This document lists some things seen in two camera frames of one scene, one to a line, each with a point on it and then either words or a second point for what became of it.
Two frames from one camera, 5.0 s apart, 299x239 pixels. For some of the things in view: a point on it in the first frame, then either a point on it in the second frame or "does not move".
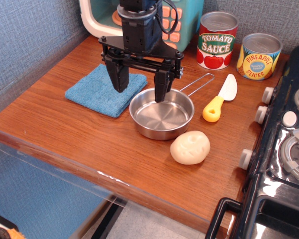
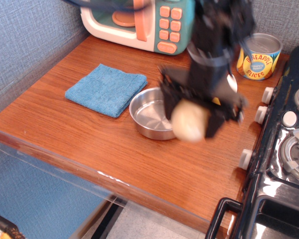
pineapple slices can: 258,57 does not move
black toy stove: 276,202 does not move
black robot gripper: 141,45 -> 207,78
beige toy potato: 190,147 -> 189,120
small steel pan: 169,119 does not move
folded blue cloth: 95,90 does not move
